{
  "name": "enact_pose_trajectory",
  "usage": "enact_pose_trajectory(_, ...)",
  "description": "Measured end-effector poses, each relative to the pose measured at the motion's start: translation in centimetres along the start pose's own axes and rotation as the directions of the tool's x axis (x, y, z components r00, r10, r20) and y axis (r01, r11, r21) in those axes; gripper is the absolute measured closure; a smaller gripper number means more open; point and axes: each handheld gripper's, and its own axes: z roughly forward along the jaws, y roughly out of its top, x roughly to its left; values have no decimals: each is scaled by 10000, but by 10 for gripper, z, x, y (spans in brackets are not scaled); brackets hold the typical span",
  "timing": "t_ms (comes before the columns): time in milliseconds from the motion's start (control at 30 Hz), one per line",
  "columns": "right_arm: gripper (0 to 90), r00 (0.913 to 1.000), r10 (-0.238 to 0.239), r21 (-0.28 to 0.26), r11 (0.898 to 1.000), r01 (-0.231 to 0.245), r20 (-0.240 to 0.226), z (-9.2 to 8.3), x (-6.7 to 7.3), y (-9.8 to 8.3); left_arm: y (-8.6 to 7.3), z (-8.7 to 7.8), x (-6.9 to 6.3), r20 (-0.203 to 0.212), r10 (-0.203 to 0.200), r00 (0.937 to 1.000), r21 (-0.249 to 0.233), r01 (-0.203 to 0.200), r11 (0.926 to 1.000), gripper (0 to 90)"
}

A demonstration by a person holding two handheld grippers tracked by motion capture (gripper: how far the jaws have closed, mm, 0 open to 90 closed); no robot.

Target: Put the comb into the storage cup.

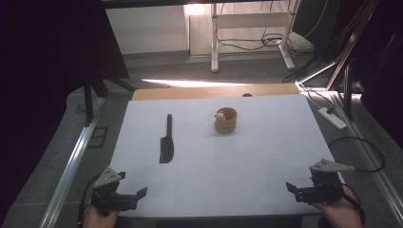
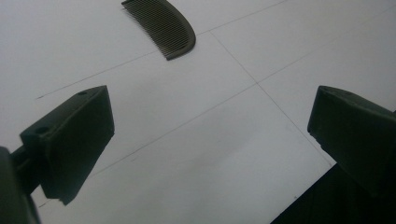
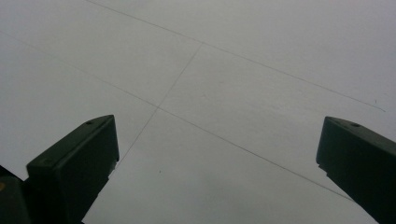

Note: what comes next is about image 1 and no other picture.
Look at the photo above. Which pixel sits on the round wooden cup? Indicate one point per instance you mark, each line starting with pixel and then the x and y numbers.
pixel 226 124

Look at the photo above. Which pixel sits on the wooden table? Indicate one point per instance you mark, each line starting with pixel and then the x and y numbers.
pixel 196 92

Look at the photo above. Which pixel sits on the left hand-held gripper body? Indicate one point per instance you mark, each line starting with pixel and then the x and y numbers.
pixel 106 198

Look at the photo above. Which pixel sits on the small pale toy figure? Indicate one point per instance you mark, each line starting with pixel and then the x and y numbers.
pixel 220 117

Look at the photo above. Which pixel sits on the white foam board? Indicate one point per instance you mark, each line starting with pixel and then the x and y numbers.
pixel 221 171

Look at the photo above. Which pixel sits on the aluminium rail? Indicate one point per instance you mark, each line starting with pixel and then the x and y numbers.
pixel 364 142
pixel 74 158

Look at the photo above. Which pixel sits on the black computer case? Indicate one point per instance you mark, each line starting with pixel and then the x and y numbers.
pixel 313 19

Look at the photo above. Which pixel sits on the white desk frame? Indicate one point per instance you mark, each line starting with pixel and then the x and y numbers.
pixel 250 19

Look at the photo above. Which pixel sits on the black plastic knife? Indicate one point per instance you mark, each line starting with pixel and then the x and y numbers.
pixel 166 148

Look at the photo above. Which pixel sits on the black plug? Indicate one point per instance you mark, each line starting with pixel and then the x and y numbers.
pixel 330 110

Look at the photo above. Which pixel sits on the white power strip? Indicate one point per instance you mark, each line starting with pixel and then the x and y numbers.
pixel 332 118

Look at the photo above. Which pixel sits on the person's right hand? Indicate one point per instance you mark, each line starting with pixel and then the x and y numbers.
pixel 342 217

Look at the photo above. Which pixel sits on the person's left hand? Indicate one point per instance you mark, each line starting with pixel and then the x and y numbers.
pixel 98 220

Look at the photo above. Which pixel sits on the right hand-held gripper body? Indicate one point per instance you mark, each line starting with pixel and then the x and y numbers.
pixel 326 190

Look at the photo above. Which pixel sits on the black metal stand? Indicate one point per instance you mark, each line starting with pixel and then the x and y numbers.
pixel 348 91
pixel 89 101

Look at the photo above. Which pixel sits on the dark floor socket plate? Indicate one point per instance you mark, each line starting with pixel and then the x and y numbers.
pixel 98 137

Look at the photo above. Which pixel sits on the black curtain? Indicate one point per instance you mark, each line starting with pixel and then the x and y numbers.
pixel 383 63
pixel 47 63

